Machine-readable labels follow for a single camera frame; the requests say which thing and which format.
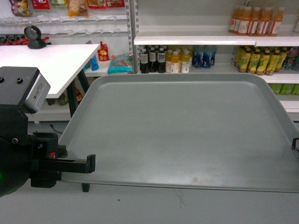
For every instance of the white metal shelf unit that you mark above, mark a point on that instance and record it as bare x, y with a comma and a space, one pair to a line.
153, 22

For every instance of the orange juice bottle front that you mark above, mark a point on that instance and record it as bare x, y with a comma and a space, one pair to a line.
254, 19

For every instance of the orange juice bottle back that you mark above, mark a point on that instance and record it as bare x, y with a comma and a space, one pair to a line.
234, 18

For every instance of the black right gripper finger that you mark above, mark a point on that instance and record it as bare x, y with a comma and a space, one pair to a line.
295, 147

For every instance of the white checkout counter table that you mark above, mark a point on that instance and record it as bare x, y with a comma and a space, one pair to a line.
59, 64

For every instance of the dark tea bottle left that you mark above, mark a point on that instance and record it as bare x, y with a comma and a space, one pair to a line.
144, 61

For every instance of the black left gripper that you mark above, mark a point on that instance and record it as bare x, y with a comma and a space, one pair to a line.
21, 154

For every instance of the teal snack bag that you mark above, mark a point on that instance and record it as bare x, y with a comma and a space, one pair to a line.
120, 63

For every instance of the dark tea bottle right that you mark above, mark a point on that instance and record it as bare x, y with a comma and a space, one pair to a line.
161, 60

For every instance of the dark tea bottle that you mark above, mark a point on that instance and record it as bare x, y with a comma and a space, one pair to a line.
161, 60
144, 61

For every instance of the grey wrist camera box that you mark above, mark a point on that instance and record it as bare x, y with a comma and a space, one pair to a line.
24, 87

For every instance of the orange juice bottle middle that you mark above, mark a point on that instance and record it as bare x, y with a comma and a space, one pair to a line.
244, 21

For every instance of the blue water bottle pack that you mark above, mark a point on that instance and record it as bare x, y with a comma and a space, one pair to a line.
203, 56

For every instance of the grey silver serving tray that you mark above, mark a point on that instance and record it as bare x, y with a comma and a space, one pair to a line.
198, 131

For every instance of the black barcode scanner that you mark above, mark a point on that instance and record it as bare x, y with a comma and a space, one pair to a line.
34, 35

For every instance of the white label drink bottle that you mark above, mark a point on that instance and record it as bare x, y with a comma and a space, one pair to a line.
185, 62

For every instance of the red spout pouch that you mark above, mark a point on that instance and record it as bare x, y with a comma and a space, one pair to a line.
103, 52

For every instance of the yellow snack bag hanging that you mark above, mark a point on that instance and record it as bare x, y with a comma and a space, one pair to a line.
77, 8

